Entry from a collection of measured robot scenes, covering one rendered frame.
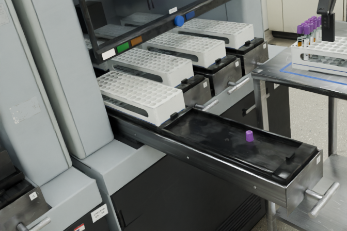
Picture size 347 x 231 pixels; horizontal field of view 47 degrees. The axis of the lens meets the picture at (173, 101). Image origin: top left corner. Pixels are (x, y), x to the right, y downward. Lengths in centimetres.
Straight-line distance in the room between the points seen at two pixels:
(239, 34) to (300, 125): 117
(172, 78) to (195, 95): 9
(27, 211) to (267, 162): 50
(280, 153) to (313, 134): 148
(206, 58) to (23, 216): 66
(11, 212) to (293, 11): 291
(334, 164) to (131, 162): 88
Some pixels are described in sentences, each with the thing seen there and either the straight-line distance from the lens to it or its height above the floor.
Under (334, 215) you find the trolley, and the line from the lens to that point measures 144.
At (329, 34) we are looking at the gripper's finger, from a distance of 101.
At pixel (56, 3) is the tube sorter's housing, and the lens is 93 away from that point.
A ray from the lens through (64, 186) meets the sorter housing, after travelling 99.
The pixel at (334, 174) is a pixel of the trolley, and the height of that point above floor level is 28.
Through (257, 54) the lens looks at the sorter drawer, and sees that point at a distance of 134.
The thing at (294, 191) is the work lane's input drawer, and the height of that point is 78.
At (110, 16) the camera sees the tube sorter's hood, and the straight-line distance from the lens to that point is 99.
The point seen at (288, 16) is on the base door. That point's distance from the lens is 348.
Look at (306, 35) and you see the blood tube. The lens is 108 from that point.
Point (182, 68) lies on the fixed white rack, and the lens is 112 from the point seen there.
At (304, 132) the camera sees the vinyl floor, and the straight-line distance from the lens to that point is 231.
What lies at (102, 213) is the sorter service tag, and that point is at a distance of 103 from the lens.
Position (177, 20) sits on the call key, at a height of 99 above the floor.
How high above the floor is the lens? 130
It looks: 28 degrees down
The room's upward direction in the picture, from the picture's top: 12 degrees counter-clockwise
